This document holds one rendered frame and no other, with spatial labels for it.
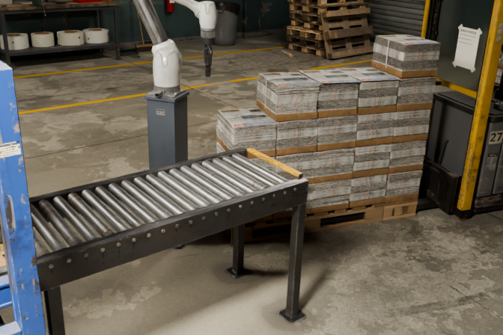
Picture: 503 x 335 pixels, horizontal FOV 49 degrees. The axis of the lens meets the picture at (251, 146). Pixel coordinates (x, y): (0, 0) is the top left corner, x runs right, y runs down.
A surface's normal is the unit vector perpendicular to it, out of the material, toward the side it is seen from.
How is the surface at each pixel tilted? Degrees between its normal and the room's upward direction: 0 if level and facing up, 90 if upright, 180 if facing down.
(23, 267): 90
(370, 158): 89
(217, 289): 0
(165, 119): 90
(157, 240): 90
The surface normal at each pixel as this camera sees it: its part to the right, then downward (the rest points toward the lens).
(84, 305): 0.03, -0.93
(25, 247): 0.60, 0.30
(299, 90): 0.32, 0.33
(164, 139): -0.32, 0.32
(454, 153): -0.94, 0.10
